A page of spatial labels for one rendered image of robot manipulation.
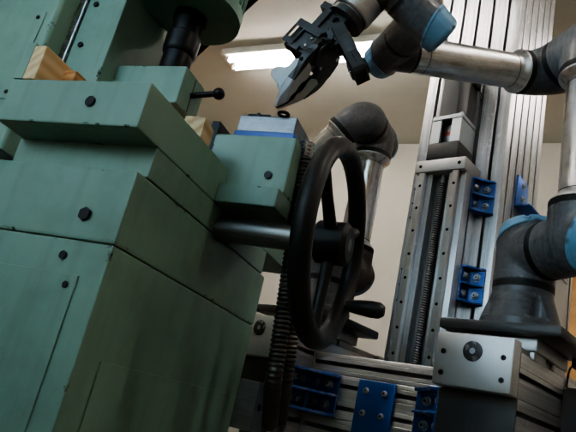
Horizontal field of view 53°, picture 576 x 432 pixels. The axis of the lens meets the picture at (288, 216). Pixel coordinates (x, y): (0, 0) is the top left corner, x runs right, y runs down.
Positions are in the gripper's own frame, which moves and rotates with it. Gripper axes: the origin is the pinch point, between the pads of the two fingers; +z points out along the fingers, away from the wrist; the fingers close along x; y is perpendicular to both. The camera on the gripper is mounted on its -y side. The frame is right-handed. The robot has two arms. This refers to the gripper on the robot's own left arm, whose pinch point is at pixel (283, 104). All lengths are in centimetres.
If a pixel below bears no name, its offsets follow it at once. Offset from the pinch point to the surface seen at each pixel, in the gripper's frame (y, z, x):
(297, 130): -10.9, 4.5, 7.9
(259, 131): -6.8, 8.5, 9.3
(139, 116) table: -10.2, 20.1, 33.3
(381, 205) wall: 100, -71, -322
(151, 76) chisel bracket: 14.7, 12.2, 12.2
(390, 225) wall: 84, -62, -321
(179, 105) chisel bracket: 7.1, 13.0, 10.8
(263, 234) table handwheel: -19.7, 20.2, 10.4
